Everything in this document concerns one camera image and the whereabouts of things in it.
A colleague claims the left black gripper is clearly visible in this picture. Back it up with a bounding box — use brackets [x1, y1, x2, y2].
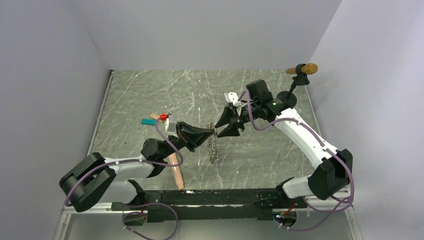
[160, 121, 215, 160]

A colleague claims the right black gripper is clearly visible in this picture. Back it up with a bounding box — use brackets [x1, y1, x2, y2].
[215, 101, 260, 138]

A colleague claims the metal disc with keyrings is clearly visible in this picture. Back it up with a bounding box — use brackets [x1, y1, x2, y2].
[206, 122, 219, 164]

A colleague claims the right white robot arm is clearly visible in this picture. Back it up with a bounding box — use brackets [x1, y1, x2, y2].
[215, 79, 354, 208]

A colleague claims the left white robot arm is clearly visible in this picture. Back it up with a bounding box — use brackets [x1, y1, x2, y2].
[59, 121, 215, 213]

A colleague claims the tan wooden block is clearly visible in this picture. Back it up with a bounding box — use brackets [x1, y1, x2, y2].
[149, 113, 161, 120]

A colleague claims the teal block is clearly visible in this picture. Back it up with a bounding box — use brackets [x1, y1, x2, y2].
[140, 118, 156, 126]

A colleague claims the black microphone stand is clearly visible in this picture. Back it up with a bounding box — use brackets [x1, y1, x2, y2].
[277, 72, 310, 108]

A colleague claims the black base beam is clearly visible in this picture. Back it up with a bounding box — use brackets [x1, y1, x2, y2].
[110, 188, 307, 223]

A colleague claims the gold microphone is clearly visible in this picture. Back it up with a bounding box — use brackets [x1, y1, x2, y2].
[285, 63, 319, 75]

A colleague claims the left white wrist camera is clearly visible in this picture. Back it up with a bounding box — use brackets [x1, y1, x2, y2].
[159, 113, 178, 137]

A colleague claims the aluminium frame rail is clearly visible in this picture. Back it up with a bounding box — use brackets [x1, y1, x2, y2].
[52, 69, 116, 240]

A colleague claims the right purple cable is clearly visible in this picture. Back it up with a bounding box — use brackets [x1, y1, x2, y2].
[237, 90, 355, 232]

